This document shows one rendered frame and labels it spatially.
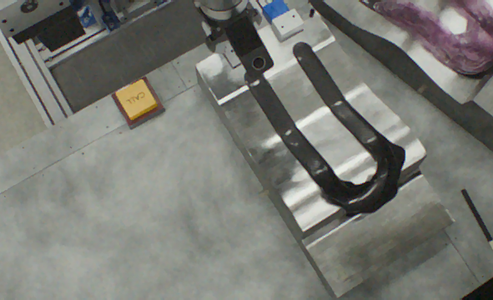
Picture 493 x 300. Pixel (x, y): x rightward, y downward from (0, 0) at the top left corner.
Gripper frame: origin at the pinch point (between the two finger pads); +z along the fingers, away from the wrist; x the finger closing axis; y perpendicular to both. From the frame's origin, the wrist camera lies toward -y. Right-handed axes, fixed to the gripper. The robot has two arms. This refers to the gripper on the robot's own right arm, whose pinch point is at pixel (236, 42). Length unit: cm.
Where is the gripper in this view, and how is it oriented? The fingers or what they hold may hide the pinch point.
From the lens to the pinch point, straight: 103.7
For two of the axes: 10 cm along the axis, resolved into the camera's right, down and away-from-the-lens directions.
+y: -5.2, -8.5, 0.8
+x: -8.6, 5.2, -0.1
